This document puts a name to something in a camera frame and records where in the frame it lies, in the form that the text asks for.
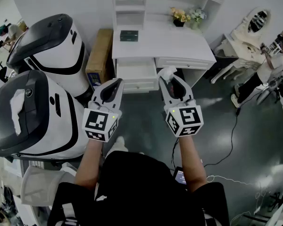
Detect white mesh chair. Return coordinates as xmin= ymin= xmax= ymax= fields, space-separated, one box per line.
xmin=20 ymin=162 xmax=78 ymax=207

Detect black device with screen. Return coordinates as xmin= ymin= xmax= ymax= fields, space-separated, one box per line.
xmin=174 ymin=166 xmax=188 ymax=185

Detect person's left forearm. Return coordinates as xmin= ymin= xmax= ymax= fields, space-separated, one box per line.
xmin=74 ymin=137 xmax=104 ymax=194

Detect white flowers bunch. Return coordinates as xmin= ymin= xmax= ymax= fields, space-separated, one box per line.
xmin=188 ymin=8 xmax=207 ymax=30

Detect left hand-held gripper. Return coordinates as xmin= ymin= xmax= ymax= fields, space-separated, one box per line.
xmin=82 ymin=78 xmax=125 ymax=143

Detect dark green box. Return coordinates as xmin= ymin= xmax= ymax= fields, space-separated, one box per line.
xmin=119 ymin=30 xmax=139 ymax=42

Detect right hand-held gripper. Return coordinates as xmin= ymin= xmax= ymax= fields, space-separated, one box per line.
xmin=158 ymin=75 xmax=204 ymax=138

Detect brown cardboard box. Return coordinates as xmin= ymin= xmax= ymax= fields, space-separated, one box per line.
xmin=85 ymin=28 xmax=114 ymax=91

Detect yellow flowers in black pot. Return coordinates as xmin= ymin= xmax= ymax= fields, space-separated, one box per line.
xmin=170 ymin=7 xmax=191 ymax=27

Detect person's light trousers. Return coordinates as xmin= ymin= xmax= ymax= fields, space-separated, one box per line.
xmin=105 ymin=136 xmax=146 ymax=159

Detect person's black shirt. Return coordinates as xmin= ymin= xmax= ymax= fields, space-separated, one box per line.
xmin=48 ymin=151 xmax=231 ymax=226

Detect person's right forearm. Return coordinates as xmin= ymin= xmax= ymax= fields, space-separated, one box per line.
xmin=178 ymin=135 xmax=208 ymax=193

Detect long black floor cable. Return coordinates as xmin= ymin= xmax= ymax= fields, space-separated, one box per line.
xmin=202 ymin=107 xmax=241 ymax=168

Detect white and black robot housing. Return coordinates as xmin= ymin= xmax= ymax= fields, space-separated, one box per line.
xmin=0 ymin=69 xmax=88 ymax=160
xmin=6 ymin=13 xmax=90 ymax=98

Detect white desk with shelves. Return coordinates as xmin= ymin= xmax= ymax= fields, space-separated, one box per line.
xmin=111 ymin=0 xmax=224 ymax=94

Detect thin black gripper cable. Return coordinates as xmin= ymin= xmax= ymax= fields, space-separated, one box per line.
xmin=171 ymin=137 xmax=180 ymax=171

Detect white cable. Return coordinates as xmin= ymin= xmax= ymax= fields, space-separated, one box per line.
xmin=206 ymin=174 xmax=262 ymax=186

